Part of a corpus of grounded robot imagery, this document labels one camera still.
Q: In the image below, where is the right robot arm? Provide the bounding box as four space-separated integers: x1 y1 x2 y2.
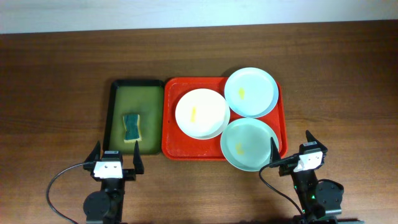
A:
261 131 363 224

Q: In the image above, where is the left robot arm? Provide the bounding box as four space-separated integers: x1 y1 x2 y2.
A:
83 142 144 224

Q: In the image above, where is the white plate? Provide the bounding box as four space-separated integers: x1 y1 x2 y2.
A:
175 88 231 140

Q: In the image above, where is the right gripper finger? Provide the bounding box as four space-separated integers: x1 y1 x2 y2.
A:
305 130 325 149
269 137 280 163

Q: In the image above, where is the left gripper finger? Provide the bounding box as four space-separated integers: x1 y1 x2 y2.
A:
85 141 101 162
133 141 144 170

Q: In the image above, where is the black tray with green liquid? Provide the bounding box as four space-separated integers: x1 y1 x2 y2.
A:
103 80 164 155

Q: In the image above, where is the light blue plate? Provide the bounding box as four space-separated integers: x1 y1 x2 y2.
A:
224 67 279 118

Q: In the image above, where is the light green plate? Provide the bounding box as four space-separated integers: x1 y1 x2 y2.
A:
220 118 279 172

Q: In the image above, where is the green yellow sponge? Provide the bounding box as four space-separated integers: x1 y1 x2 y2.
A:
123 114 142 143

